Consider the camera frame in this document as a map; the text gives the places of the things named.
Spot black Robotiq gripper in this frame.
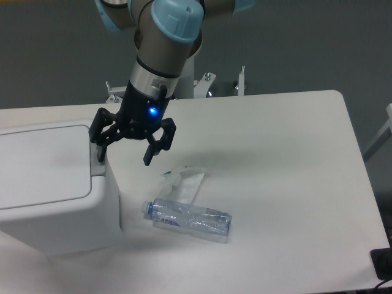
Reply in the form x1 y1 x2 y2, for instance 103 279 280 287
89 82 176 166

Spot white push-lid trash can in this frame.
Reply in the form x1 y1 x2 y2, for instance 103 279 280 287
1 119 123 255

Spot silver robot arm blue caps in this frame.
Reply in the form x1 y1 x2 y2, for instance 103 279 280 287
89 1 255 165

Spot torn white paper wrapper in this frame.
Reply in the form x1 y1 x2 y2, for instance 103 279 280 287
157 165 206 205

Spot crushed clear plastic bottle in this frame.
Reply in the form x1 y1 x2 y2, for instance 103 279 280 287
141 198 232 237

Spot black device at table corner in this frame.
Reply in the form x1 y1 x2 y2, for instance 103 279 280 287
370 248 391 280

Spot white metal robot base frame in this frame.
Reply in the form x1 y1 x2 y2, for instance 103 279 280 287
105 56 247 104

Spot white metal frame right edge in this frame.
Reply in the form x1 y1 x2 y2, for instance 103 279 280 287
362 104 391 162

